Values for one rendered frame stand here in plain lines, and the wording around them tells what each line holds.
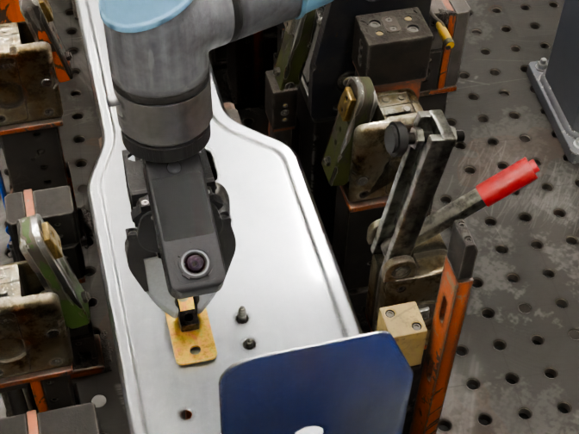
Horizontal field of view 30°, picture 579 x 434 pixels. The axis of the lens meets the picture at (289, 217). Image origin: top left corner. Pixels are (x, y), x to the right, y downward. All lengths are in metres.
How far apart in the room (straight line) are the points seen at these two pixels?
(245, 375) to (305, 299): 0.44
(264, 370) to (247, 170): 0.56
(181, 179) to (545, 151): 0.87
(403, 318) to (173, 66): 0.31
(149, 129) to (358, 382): 0.29
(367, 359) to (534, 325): 0.82
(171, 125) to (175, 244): 0.09
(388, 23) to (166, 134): 0.37
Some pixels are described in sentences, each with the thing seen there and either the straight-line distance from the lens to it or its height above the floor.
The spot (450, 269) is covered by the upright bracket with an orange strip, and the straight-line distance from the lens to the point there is 0.87.
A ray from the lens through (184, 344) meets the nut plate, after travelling 0.99.
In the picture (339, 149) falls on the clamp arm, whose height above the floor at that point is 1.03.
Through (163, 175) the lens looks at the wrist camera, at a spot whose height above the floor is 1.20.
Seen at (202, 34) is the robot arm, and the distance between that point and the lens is 0.79.
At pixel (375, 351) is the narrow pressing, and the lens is 0.61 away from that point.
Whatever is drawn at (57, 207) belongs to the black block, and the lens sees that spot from 1.13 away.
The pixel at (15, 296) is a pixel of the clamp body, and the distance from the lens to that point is 1.00.
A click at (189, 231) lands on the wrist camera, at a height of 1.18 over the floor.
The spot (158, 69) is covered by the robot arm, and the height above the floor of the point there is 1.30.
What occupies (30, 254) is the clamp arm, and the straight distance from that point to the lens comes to 0.95.
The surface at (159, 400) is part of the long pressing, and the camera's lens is 0.97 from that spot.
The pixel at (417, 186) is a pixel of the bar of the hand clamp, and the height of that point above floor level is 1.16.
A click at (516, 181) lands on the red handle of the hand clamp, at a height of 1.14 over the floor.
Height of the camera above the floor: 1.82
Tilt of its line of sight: 49 degrees down
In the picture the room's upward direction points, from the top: 2 degrees clockwise
